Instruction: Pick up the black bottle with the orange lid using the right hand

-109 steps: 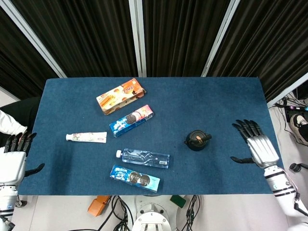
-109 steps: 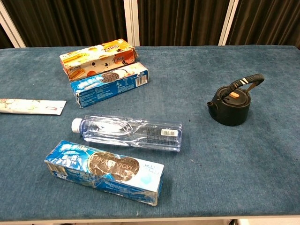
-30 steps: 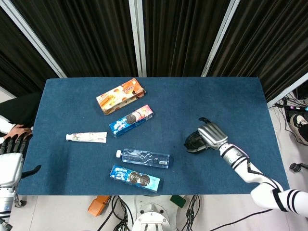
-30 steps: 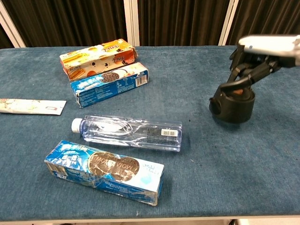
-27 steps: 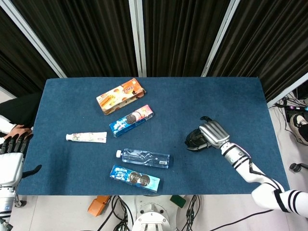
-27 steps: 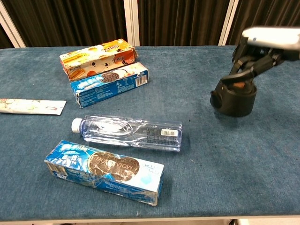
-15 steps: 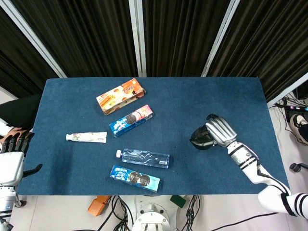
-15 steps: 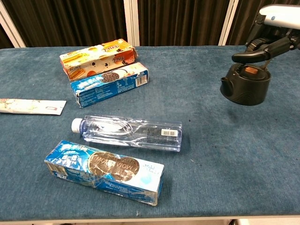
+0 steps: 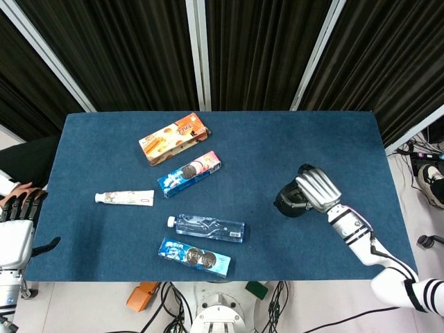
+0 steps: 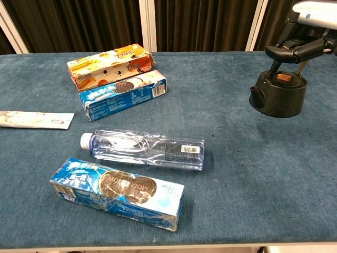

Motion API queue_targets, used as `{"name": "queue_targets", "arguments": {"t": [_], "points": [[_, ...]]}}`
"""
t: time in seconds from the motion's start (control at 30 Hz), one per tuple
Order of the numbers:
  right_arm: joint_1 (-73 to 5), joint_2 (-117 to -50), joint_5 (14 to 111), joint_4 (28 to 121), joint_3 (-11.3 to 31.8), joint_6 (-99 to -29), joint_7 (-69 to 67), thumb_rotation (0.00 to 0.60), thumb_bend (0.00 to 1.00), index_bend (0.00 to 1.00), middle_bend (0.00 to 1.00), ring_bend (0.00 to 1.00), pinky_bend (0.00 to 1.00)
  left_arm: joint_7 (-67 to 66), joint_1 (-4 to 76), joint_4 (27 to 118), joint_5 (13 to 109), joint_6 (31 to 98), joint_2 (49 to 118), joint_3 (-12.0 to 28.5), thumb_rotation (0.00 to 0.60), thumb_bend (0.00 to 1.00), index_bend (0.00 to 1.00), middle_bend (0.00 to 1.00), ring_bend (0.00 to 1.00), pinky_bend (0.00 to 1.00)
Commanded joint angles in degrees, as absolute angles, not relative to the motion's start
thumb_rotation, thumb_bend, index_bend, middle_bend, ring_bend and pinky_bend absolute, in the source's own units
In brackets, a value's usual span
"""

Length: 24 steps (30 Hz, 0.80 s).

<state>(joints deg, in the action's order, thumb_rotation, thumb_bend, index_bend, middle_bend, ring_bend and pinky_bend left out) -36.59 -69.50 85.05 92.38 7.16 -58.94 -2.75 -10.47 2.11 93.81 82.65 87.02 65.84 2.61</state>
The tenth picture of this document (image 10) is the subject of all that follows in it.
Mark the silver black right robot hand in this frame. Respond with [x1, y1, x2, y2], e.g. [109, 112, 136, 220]
[264, 0, 337, 64]

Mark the black teapot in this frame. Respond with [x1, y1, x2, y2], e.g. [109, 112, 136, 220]
[249, 59, 308, 118]

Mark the black pleated curtain panel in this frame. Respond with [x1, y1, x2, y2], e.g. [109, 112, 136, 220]
[254, 0, 300, 51]
[0, 26, 15, 55]
[2, 0, 144, 54]
[154, 0, 259, 53]

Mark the blue tablecloth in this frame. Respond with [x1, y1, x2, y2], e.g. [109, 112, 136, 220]
[0, 51, 337, 250]

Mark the blue pink Oreo box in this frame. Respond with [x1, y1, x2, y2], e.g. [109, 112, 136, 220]
[79, 70, 168, 122]

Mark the clear plastic water bottle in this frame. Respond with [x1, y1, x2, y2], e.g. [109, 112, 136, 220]
[80, 128, 205, 171]

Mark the orange biscuit box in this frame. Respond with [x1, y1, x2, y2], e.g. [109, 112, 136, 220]
[66, 43, 155, 92]

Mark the blue Oreo pack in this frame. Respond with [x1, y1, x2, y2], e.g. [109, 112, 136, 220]
[49, 157, 185, 232]

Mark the white toothpaste tube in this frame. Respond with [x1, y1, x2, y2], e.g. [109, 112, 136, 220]
[0, 110, 75, 130]

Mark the white metal frame post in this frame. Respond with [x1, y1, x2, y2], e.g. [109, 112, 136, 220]
[244, 0, 272, 52]
[138, 0, 158, 53]
[0, 0, 29, 55]

